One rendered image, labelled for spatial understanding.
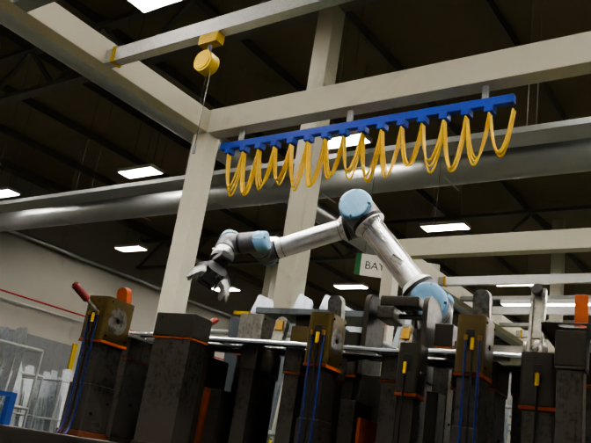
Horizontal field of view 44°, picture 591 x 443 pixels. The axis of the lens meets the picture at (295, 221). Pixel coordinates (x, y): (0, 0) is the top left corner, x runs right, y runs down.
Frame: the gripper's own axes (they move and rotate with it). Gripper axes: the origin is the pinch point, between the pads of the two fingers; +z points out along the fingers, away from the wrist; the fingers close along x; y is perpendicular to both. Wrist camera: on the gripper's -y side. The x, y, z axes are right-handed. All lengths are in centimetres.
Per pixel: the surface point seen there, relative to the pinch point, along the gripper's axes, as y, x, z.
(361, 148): 55, -66, -297
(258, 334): -17.2, -16.1, 26.2
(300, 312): -20.1, -25.6, 10.1
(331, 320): -58, -18, 57
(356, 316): -34, -38, 15
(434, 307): -57, -48, 24
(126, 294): -9.6, 21.4, 33.2
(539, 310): -78, -63, 33
